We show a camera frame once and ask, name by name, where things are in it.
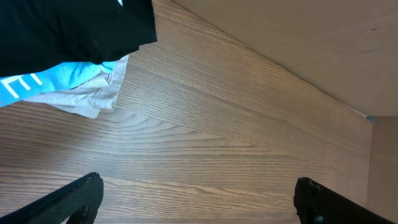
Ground light blue printed t-shirt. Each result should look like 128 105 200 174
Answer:
1 62 116 106

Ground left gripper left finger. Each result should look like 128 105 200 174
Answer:
1 172 104 224

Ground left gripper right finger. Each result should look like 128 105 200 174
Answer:
294 177 393 224

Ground beige folded garment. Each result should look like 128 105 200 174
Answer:
26 55 129 119

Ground black polo shirt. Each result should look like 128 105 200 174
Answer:
1 0 157 77

